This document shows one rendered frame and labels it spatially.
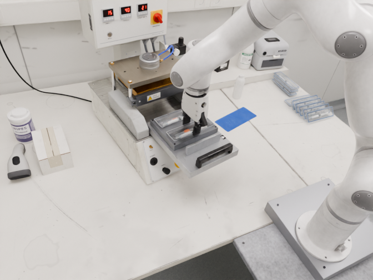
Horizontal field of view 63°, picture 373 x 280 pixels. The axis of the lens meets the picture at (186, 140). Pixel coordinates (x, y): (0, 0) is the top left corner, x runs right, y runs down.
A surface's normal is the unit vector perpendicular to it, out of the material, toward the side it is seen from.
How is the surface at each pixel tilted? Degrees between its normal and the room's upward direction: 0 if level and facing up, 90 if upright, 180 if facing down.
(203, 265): 0
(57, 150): 2
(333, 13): 65
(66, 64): 90
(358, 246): 3
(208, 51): 55
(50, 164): 89
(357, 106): 100
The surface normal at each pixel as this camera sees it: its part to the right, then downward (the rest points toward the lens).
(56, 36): 0.41, 0.65
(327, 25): -0.93, 0.05
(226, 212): 0.08, -0.73
